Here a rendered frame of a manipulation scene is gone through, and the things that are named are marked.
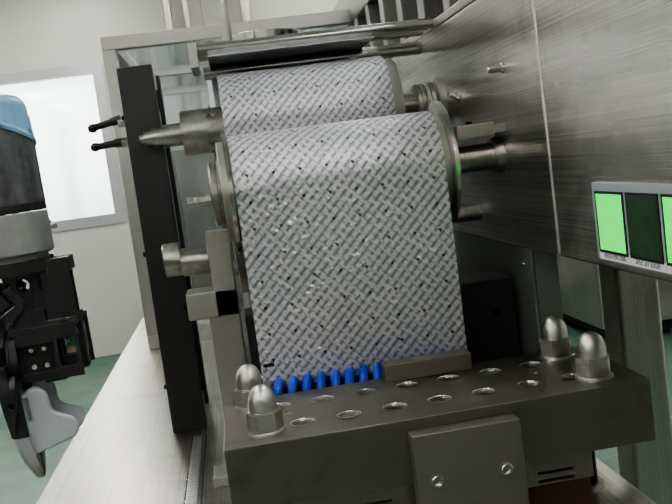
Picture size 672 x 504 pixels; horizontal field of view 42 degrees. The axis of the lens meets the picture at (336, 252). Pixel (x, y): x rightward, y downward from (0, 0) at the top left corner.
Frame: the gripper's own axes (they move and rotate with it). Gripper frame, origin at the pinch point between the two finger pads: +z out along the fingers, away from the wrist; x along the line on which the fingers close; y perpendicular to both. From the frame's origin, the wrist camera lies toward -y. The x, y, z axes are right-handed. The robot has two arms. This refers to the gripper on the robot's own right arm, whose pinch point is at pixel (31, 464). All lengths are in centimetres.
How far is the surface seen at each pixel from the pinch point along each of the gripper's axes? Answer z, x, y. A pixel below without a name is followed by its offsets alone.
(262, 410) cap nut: -3.4, -8.2, 22.9
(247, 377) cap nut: -4.4, 1.4, 22.0
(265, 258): -15.3, 9.3, 26.0
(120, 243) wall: 14, 566, -57
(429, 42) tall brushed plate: -40, 44, 57
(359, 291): -9.9, 9.3, 35.7
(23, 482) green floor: 100, 317, -88
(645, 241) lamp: -15, -21, 55
